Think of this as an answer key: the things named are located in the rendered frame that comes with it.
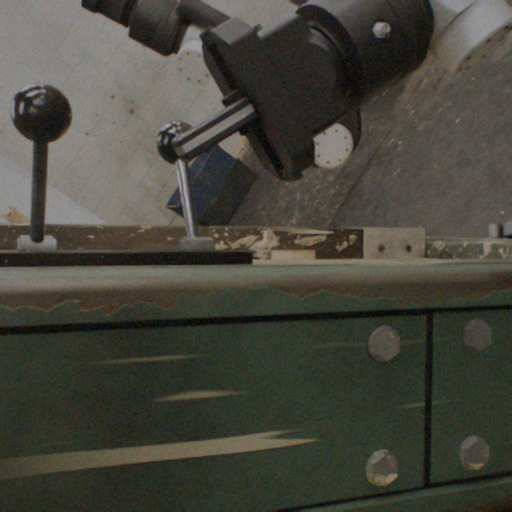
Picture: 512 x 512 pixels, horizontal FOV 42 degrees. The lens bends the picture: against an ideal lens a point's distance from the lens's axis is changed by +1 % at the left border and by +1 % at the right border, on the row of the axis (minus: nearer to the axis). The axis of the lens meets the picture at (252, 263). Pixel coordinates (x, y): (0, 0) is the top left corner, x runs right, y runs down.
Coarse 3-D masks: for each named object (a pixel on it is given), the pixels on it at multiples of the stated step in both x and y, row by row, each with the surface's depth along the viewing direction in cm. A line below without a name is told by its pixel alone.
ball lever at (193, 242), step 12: (168, 132) 55; (180, 132) 55; (156, 144) 56; (168, 144) 55; (168, 156) 56; (180, 168) 55; (180, 180) 55; (192, 192) 55; (192, 204) 54; (192, 216) 53; (192, 228) 53; (180, 240) 52; (192, 240) 52; (204, 240) 52
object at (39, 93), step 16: (16, 96) 41; (32, 96) 41; (48, 96) 41; (64, 96) 42; (16, 112) 41; (32, 112) 41; (48, 112) 41; (64, 112) 42; (16, 128) 42; (32, 128) 41; (48, 128) 42; (64, 128) 42; (32, 144) 44; (32, 160) 44; (32, 176) 45; (32, 192) 45; (32, 208) 46; (32, 224) 46; (32, 240) 47; (48, 240) 48
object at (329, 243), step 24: (0, 240) 91; (72, 240) 94; (96, 240) 95; (120, 240) 97; (144, 240) 98; (168, 240) 99; (216, 240) 102; (240, 240) 104; (264, 240) 105; (288, 240) 107; (312, 240) 109; (336, 240) 110; (360, 240) 112; (384, 240) 114; (408, 240) 116
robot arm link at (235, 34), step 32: (320, 0) 49; (352, 0) 48; (384, 0) 49; (224, 32) 46; (256, 32) 46; (288, 32) 48; (320, 32) 49; (352, 32) 47; (384, 32) 48; (224, 64) 49; (256, 64) 46; (288, 64) 48; (320, 64) 48; (352, 64) 49; (384, 64) 49; (224, 96) 51; (256, 96) 47; (288, 96) 47; (320, 96) 49; (352, 96) 51; (288, 128) 48; (320, 128) 49; (288, 160) 48
